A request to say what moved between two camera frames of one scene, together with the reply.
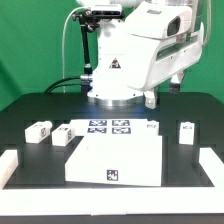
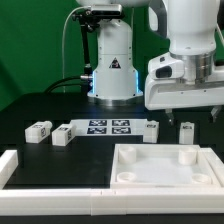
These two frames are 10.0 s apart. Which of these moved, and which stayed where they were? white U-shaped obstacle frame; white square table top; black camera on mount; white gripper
Moved: white gripper; white square table top
Stayed: white U-shaped obstacle frame; black camera on mount
